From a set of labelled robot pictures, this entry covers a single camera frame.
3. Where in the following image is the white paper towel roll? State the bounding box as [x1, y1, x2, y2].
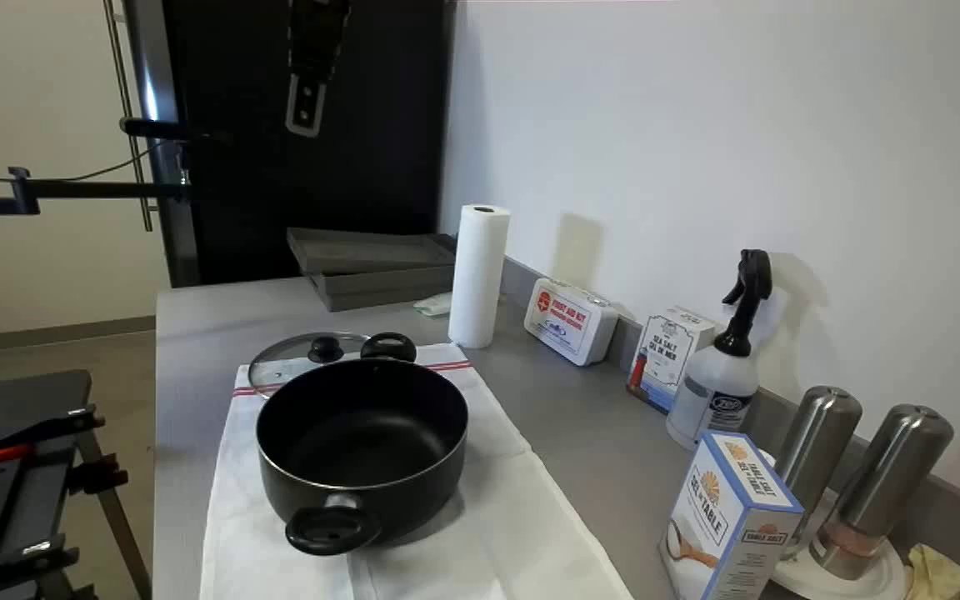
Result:
[448, 201, 512, 352]

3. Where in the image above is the glass lid with black knob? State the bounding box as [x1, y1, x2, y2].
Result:
[248, 331, 370, 392]

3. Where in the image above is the white box with red print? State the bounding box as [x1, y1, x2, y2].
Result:
[521, 276, 622, 370]

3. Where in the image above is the black cooking pot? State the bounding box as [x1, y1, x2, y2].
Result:
[252, 331, 474, 559]

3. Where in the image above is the black clamp with red handle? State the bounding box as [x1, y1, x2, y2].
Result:
[0, 404, 106, 465]

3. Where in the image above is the white spray bottle black trigger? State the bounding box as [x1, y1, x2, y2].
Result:
[662, 245, 778, 453]

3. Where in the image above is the blue white carton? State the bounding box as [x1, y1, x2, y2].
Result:
[661, 431, 805, 600]

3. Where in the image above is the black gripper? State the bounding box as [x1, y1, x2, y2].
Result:
[280, 0, 353, 142]

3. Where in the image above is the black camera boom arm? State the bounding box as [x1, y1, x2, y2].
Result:
[0, 163, 190, 221]

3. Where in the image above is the grey foam pad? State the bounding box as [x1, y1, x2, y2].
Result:
[283, 225, 458, 281]
[311, 264, 459, 315]

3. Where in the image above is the stainless steel grinder mill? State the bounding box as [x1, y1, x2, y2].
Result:
[824, 404, 955, 579]
[778, 383, 866, 531]

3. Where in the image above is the small white carton box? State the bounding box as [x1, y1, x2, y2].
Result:
[622, 306, 719, 418]

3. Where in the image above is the white round plate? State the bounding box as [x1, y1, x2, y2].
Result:
[770, 531, 914, 600]

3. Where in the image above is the white towel with red stripes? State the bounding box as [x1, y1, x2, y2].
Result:
[198, 341, 634, 600]

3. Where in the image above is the tall black cabinet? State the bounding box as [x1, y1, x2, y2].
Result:
[123, 0, 459, 291]

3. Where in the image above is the yellow cloth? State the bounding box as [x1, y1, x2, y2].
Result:
[904, 540, 960, 600]

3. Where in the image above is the black perforated work table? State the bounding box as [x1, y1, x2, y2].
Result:
[0, 365, 158, 600]

